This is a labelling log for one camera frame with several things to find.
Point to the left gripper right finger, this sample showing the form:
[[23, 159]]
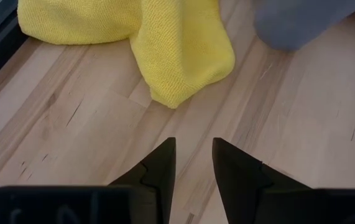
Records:
[[236, 177]]

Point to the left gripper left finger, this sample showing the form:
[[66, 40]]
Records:
[[158, 177]]

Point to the yellow microfibre cloth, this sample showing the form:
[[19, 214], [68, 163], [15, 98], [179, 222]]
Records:
[[180, 56]]

